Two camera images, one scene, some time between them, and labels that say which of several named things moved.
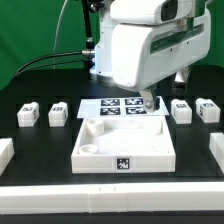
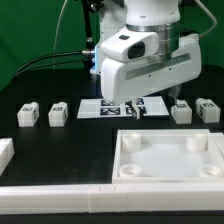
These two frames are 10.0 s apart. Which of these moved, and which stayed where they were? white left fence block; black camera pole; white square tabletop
Moved: white square tabletop
Stayed: white left fence block; black camera pole
